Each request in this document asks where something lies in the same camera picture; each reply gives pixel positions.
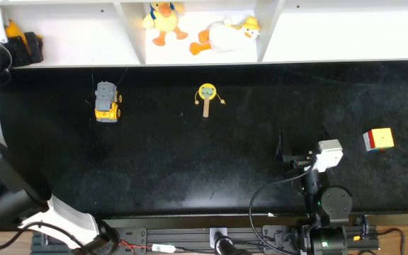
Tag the grey and yellow toy truck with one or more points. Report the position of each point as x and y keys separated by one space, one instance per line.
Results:
x=106 y=102

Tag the many-coloured puzzle cube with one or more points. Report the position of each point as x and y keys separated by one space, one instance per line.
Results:
x=381 y=139

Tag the orange dinosaur figure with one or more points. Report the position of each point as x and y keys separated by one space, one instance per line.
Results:
x=13 y=31

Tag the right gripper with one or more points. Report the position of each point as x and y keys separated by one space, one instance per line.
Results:
x=297 y=159

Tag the yellow rattle drum toy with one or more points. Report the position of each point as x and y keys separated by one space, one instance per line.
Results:
x=207 y=93

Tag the yellow plush duck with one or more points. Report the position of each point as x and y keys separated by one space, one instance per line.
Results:
x=165 y=21

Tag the mounting rail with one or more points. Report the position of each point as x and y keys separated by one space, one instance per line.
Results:
x=197 y=239

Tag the white plush duck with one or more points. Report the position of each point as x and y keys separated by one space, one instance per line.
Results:
x=229 y=37

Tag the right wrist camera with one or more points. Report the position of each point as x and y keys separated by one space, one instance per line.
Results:
x=328 y=154

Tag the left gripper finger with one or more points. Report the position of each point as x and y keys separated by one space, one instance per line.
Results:
x=19 y=53
x=36 y=47

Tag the white shelf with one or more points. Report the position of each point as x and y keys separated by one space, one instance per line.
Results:
x=83 y=42

